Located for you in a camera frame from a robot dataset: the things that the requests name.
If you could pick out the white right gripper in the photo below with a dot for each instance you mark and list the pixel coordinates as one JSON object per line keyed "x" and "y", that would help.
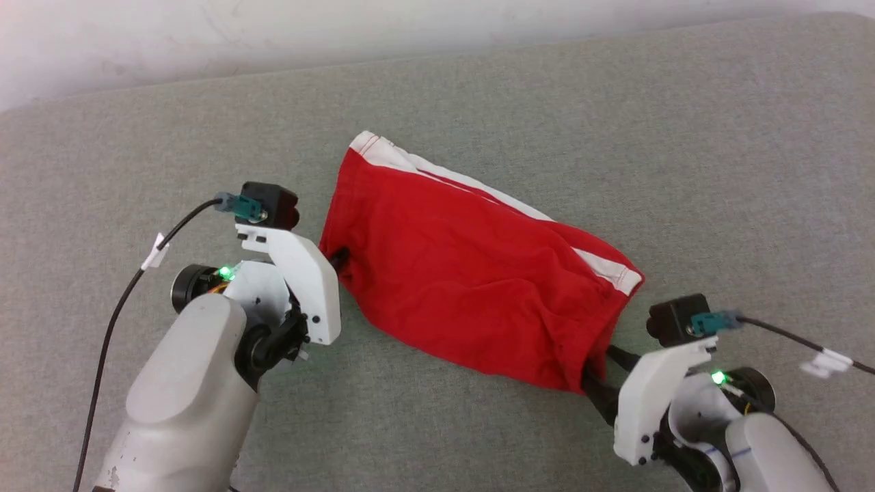
{"x": 646, "y": 396}

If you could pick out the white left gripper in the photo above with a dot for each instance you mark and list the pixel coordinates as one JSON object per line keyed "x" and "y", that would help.
{"x": 307, "y": 273}

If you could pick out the red and white shorts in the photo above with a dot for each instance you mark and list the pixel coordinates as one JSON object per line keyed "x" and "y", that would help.
{"x": 465, "y": 266}

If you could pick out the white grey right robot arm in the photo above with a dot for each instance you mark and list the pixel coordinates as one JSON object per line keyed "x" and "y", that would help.
{"x": 759, "y": 444}

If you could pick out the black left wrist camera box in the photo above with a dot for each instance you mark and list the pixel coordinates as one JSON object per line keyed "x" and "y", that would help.
{"x": 273, "y": 203}

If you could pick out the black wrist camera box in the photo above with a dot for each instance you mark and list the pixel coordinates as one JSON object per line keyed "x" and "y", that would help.
{"x": 673, "y": 320}
{"x": 273, "y": 203}

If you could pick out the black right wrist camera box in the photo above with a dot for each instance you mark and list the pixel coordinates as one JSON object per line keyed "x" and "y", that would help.
{"x": 673, "y": 320}

